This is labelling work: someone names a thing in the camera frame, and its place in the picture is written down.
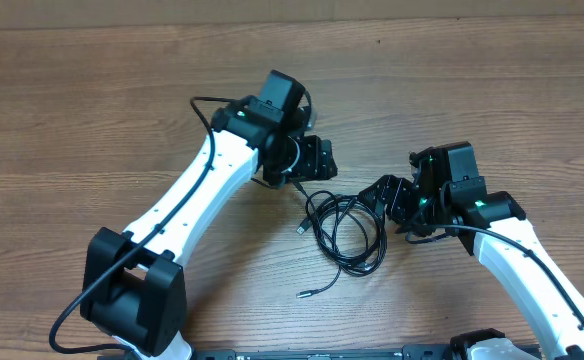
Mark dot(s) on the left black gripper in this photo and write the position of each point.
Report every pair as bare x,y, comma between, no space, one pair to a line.
316,157

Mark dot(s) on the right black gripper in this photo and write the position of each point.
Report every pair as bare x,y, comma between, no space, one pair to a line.
390,193

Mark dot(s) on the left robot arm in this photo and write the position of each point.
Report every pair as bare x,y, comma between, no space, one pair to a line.
133,285

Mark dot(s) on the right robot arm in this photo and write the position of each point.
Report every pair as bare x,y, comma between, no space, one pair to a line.
447,197

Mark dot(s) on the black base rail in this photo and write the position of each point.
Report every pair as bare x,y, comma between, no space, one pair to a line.
408,352

